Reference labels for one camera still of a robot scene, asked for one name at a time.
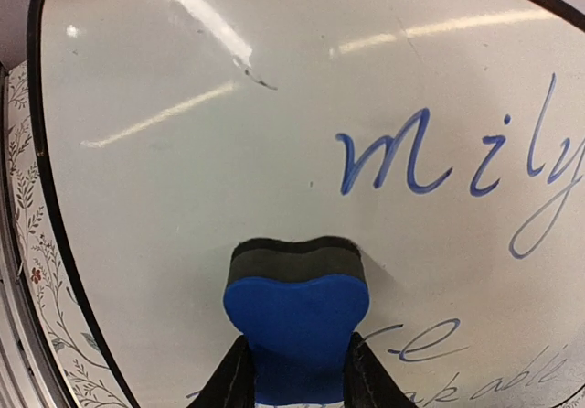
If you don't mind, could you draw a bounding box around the floral patterned table mat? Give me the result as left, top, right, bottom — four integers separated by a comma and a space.
5, 62, 131, 407

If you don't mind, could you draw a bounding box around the blue whiteboard eraser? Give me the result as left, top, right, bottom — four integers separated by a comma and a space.
223, 236, 369, 405

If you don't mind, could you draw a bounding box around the white whiteboard black frame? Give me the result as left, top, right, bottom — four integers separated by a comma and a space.
27, 0, 584, 407

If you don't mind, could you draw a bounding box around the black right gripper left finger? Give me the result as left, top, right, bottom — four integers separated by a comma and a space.
194, 335, 256, 408

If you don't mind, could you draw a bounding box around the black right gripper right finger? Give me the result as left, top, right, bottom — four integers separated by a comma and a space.
343, 332, 411, 408

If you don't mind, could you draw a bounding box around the aluminium front rail frame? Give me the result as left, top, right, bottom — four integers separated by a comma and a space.
1, 68, 69, 407

